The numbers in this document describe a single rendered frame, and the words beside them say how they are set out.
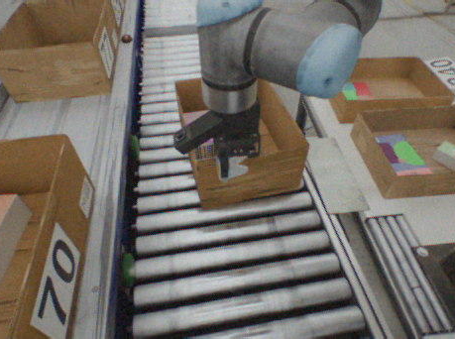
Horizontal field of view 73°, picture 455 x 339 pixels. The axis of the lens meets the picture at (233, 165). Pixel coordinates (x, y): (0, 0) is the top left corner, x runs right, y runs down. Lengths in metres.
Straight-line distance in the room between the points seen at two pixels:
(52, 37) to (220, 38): 1.11
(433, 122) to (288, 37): 0.92
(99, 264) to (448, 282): 0.76
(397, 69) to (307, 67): 1.12
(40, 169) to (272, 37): 0.57
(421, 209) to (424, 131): 0.35
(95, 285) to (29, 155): 0.30
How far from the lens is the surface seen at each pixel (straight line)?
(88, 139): 0.94
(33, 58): 1.09
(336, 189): 0.94
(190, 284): 0.76
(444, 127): 1.31
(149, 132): 1.13
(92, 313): 0.64
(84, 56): 1.04
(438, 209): 1.03
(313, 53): 0.39
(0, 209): 0.75
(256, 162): 0.76
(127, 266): 0.71
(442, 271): 0.90
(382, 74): 1.47
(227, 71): 0.46
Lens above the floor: 1.45
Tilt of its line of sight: 47 degrees down
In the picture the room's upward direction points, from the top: straight up
